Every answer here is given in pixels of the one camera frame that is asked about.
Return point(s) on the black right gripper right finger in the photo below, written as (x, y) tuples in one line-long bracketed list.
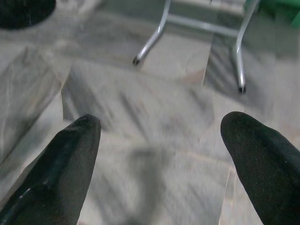
[(267, 171)]

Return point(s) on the green plastic object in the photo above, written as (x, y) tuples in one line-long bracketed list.
[(279, 9)]

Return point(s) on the grey metal chair frame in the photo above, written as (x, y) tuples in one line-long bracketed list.
[(201, 25)]

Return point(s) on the black round base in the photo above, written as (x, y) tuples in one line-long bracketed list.
[(21, 11)]

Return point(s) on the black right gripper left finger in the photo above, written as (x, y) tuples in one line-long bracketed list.
[(58, 178)]

